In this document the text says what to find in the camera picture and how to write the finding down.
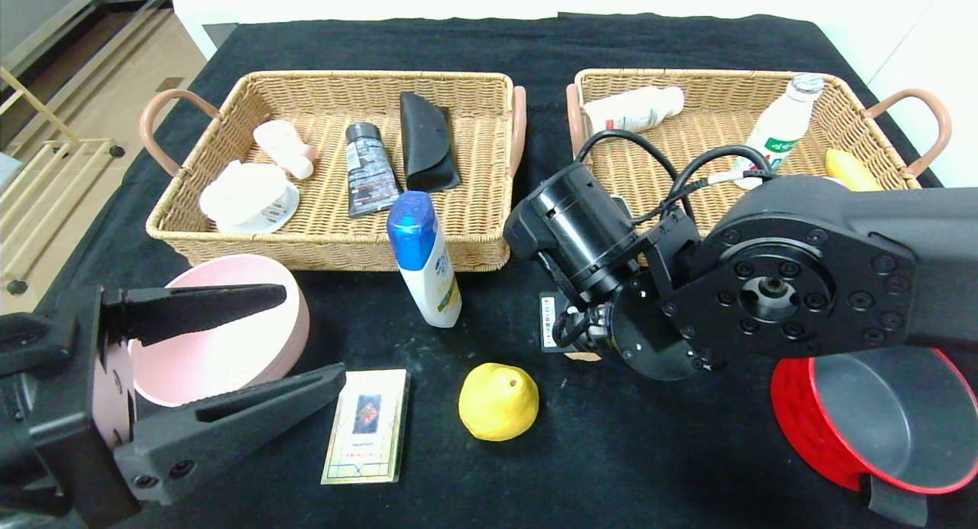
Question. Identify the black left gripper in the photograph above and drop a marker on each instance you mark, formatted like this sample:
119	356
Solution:
85	384

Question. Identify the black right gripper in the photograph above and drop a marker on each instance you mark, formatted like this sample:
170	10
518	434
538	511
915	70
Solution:
552	320

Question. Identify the toy cream puff bun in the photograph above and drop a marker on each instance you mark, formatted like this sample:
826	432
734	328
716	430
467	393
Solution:
584	356

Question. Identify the yellow lemon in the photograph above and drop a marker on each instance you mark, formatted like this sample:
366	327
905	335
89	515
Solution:
498	403

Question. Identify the white milk bottle silver cap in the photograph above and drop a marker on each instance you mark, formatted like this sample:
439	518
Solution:
783	124

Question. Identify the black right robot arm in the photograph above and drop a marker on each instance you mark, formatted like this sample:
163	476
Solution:
802	284

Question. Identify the pink bowl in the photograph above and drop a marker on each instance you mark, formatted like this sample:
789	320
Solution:
229	353

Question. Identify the white bottle blue cap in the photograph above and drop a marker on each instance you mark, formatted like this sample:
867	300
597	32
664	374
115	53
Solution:
430	284

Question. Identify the dark table cloth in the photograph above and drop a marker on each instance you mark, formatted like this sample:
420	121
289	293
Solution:
649	452

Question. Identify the gold bordered card box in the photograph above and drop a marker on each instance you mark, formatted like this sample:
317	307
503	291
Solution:
367	430

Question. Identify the white plastic soap dish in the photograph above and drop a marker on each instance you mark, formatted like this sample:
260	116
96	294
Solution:
246	195

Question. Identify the black soft pouch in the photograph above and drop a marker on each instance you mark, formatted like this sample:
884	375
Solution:
426	145

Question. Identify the white bottle red green label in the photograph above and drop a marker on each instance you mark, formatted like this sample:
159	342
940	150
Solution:
638	110

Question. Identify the black grey squeeze tube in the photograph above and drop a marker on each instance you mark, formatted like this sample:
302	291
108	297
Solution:
370	172

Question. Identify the small pink lotion bottle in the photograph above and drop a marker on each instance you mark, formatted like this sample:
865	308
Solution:
281	144

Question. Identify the beige metal rack on wheels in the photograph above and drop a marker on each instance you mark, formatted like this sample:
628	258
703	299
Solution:
40	105

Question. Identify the yellow toy banana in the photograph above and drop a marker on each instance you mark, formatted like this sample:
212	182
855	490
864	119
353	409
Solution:
852	170

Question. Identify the white table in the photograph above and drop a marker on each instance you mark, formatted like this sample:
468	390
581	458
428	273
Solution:
221	1

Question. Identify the white cabinet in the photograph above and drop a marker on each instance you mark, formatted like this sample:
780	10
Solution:
917	55

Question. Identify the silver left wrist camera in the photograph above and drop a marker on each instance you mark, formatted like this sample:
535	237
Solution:
9	168

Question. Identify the grey metal shelf frame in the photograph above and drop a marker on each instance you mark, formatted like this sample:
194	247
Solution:
38	9

